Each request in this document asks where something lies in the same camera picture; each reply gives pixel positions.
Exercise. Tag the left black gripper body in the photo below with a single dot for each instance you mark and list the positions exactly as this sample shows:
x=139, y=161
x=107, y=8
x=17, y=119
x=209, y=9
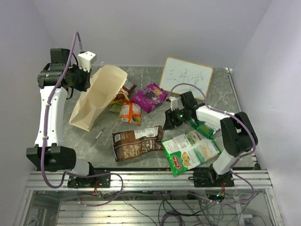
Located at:
x=83, y=77

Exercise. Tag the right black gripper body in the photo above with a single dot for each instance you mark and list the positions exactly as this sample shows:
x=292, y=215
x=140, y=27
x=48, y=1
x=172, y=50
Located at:
x=181, y=115

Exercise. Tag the beige paper bag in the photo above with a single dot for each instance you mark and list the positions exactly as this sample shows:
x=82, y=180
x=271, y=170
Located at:
x=105, y=85

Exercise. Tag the purple grape candy bag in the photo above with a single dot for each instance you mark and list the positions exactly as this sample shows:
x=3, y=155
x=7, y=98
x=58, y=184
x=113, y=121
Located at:
x=150, y=97

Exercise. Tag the small green snack bag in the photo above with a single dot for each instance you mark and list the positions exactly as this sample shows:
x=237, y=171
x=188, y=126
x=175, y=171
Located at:
x=204, y=128

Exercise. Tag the large green Chiaba chips bag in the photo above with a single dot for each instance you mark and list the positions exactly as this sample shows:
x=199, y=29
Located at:
x=189, y=150

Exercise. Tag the brown Kettle chips bag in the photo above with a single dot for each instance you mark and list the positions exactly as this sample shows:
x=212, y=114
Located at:
x=134, y=143

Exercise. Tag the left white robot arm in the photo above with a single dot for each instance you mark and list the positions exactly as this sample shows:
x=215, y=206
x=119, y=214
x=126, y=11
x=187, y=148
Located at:
x=65, y=71

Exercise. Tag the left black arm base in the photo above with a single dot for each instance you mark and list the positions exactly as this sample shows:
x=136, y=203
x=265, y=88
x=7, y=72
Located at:
x=101, y=179

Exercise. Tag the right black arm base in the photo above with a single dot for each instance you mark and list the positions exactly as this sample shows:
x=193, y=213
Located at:
x=205, y=177

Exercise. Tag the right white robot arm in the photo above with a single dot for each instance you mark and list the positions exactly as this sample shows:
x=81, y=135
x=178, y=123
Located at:
x=238, y=135

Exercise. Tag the orange mango snack bag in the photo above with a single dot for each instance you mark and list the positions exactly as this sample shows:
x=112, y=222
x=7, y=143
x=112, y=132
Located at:
x=130, y=113

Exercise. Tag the red snack bag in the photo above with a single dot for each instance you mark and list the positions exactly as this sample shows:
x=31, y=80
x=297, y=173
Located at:
x=128, y=87

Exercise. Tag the yellow green snack packet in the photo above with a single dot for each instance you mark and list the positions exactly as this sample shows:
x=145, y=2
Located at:
x=116, y=103

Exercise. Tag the grey pen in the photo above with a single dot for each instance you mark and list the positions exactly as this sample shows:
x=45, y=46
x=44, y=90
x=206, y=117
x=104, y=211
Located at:
x=96, y=138

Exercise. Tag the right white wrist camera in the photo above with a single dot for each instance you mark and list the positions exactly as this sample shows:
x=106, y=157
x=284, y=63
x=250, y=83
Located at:
x=173, y=103

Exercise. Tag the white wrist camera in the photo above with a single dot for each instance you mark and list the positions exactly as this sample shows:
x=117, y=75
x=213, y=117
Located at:
x=86, y=60
x=173, y=103

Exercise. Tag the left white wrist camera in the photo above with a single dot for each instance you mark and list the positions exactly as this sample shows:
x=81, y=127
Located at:
x=86, y=60

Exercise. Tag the whiteboard with wooden frame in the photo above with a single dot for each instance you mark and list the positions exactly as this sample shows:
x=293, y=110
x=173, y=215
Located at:
x=180, y=76

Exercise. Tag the aluminium rail frame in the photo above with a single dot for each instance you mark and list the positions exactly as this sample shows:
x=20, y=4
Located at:
x=142, y=189

